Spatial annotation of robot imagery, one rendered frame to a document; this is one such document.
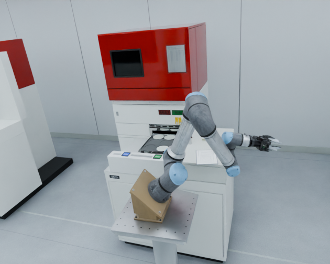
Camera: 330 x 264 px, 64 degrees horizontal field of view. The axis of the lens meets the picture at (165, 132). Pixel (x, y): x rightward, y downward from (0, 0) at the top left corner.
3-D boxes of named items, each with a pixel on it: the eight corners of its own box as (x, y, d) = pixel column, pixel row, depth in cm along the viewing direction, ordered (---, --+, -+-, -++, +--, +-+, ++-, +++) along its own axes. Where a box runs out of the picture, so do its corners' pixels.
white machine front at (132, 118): (119, 135, 274) (112, 98, 258) (196, 140, 247) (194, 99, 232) (117, 136, 271) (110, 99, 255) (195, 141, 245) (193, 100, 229)
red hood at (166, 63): (140, 81, 316) (132, 28, 292) (207, 80, 289) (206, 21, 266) (108, 100, 251) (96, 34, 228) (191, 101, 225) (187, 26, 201)
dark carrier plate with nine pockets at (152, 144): (154, 133, 251) (154, 133, 251) (189, 135, 240) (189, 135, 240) (140, 151, 222) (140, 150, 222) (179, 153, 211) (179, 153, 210)
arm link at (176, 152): (161, 174, 161) (191, 101, 129) (160, 157, 173) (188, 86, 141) (179, 177, 164) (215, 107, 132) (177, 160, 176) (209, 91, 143)
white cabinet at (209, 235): (145, 203, 298) (135, 138, 266) (233, 216, 267) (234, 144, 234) (119, 248, 243) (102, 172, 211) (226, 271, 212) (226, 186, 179)
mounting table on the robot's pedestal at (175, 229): (187, 259, 144) (186, 240, 138) (113, 246, 156) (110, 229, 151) (200, 205, 183) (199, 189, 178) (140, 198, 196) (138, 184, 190)
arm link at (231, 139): (219, 139, 160) (223, 128, 155) (237, 141, 161) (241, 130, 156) (221, 147, 154) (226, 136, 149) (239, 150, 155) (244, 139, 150)
